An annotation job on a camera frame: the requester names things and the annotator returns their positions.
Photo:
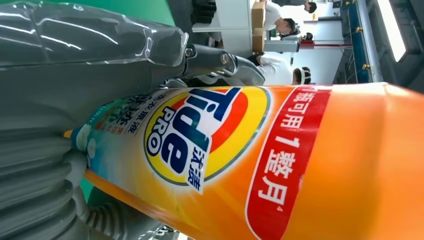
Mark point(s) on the brown cardboard box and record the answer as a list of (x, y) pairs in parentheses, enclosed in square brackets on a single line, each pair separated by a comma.
[(258, 26)]

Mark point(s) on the ceiling panel lamp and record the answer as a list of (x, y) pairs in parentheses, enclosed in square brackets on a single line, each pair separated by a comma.
[(392, 30)]

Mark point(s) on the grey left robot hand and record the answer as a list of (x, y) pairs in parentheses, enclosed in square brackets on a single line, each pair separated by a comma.
[(82, 59)]

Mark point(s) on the person in white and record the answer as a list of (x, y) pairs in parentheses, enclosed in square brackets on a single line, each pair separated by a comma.
[(275, 18)]

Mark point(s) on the person with headgear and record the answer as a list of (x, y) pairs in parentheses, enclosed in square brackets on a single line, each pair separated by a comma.
[(281, 71)]

